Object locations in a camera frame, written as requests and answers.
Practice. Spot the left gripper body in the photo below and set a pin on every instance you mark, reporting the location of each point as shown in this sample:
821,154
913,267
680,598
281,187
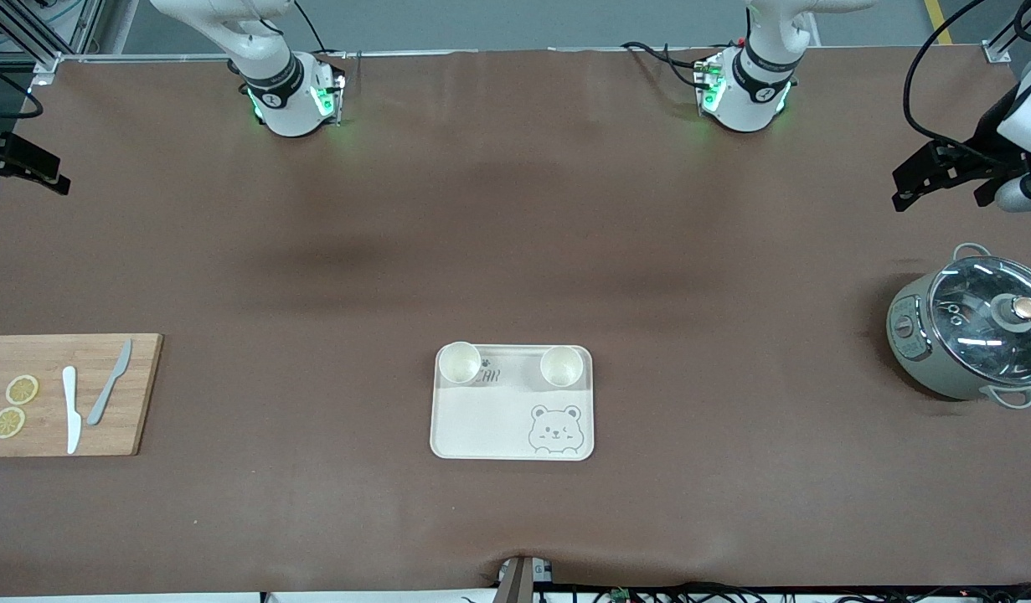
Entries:
990,136

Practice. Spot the white IKEA cup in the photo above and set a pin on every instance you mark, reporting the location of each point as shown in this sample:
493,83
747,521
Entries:
561,366
459,364

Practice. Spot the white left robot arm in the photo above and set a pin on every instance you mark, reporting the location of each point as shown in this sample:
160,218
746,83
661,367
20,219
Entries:
745,96

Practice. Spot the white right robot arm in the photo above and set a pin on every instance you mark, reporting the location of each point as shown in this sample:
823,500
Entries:
285,92

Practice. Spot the glass pot lid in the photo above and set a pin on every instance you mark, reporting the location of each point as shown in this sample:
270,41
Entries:
980,322

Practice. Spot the grey pot with glass lid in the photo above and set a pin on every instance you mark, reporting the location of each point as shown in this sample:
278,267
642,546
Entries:
913,343

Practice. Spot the lemon slice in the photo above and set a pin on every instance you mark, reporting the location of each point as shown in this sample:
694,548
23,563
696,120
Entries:
22,389
8,423

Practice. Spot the grey plastic knife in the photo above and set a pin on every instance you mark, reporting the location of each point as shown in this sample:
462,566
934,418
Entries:
105,394

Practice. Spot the white plastic knife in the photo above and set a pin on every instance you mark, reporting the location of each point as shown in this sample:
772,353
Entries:
72,419

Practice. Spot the bamboo cutting board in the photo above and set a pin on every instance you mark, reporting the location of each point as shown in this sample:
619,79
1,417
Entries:
121,435

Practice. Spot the brown table mat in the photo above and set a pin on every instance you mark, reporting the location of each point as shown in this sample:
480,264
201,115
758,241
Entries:
515,251

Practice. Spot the cream tray with bear print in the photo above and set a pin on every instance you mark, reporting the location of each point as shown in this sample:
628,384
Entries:
498,419

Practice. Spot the aluminium table edge rail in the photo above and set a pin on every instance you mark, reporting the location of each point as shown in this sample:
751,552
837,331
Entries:
481,53

